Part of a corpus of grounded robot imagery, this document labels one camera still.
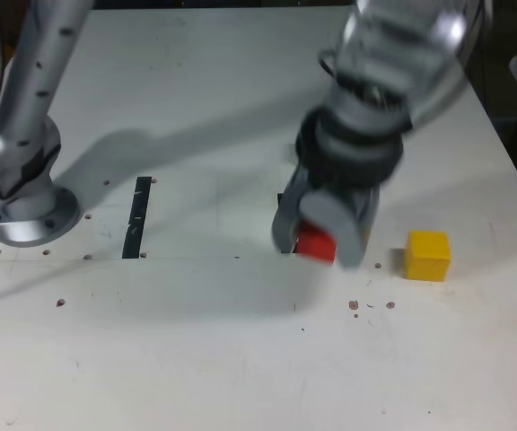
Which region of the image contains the black tape strip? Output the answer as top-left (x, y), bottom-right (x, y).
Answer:
top-left (122, 176), bottom-right (152, 260)

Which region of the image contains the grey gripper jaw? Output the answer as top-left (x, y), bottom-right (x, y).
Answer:
top-left (270, 164), bottom-right (314, 256)
top-left (300, 184), bottom-right (381, 271)

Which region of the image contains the yellow cube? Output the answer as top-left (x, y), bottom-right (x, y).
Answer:
top-left (403, 229), bottom-right (452, 283)

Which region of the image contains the black tape square outline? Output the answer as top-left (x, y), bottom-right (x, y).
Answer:
top-left (276, 191), bottom-right (299, 255)

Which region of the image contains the red cube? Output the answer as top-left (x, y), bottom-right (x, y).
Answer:
top-left (294, 221), bottom-right (337, 266)

